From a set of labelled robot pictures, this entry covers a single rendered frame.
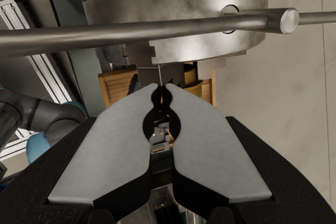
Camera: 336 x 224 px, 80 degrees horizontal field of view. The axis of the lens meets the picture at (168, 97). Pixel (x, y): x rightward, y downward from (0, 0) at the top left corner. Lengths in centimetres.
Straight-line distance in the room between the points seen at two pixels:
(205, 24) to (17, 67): 126
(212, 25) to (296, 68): 220
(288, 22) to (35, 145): 43
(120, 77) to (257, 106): 176
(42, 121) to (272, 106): 211
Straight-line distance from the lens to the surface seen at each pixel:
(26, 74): 137
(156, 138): 44
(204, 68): 42
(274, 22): 21
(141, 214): 82
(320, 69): 262
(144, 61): 28
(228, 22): 18
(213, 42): 27
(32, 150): 45
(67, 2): 94
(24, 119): 53
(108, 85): 62
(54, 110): 52
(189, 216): 113
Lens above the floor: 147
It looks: 62 degrees down
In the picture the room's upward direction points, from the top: 141 degrees clockwise
